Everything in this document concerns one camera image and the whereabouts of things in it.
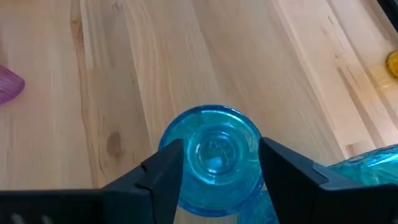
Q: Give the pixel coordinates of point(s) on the yellow ribbed glass vase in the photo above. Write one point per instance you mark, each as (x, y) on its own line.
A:
(393, 63)

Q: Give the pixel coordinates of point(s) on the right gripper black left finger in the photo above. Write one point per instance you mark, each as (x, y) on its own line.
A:
(124, 202)

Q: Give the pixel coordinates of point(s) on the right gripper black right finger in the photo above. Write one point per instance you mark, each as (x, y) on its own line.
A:
(311, 199)

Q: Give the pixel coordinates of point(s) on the pink ribbed oval glass vase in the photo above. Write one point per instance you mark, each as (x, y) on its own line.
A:
(9, 85)

